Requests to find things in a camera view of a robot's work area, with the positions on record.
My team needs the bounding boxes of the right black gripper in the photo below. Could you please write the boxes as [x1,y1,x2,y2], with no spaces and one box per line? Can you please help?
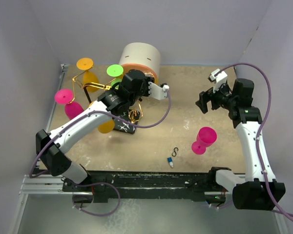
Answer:
[196,80,237,113]

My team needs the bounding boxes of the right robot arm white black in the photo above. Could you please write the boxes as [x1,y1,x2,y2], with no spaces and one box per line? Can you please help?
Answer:
[195,78,286,211]

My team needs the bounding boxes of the purple cable loop under rail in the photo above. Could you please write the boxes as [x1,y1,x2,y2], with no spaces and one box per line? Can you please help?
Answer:
[72,181,122,216]

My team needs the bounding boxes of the small blue white bottle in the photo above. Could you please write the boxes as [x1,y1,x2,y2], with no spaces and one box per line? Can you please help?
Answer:
[167,157,174,168]

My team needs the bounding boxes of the pink wine glass front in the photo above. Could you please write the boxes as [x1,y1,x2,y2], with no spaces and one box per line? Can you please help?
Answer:
[191,127,217,155]

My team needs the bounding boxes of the black s-hook carabiner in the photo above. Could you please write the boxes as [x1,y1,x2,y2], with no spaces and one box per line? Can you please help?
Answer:
[171,147,179,157]

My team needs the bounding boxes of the orange wine glass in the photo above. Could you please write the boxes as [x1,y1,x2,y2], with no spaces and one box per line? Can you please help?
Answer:
[98,119,115,134]
[76,58,99,85]

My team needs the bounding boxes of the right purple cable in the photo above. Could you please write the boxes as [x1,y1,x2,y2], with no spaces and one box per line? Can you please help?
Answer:
[212,62,293,222]

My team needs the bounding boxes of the green wine glass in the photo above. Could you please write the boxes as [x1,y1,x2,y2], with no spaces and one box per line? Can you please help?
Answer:
[106,64,124,89]

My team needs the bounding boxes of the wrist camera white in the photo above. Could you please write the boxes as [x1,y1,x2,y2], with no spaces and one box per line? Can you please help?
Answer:
[208,69,228,93]
[148,82,169,100]

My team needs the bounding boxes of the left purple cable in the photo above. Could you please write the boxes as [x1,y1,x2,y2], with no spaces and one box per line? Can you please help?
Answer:
[29,89,172,178]

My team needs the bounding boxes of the white round drawer cabinet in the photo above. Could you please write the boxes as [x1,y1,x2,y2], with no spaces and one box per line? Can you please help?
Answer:
[119,42,161,84]

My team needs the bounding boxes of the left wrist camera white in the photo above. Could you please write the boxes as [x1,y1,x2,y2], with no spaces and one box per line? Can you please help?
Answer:
[148,82,169,100]

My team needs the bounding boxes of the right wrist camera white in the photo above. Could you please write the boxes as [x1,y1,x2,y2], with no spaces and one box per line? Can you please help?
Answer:
[208,69,228,93]

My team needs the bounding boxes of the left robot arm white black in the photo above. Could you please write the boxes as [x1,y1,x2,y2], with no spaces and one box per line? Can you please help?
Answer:
[36,69,169,191]

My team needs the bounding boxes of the gold wire wine glass rack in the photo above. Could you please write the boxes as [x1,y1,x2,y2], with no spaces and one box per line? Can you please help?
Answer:
[72,72,156,135]

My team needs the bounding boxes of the pink wine glass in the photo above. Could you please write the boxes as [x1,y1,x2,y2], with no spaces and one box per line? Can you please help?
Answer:
[54,89,84,120]
[191,127,217,155]

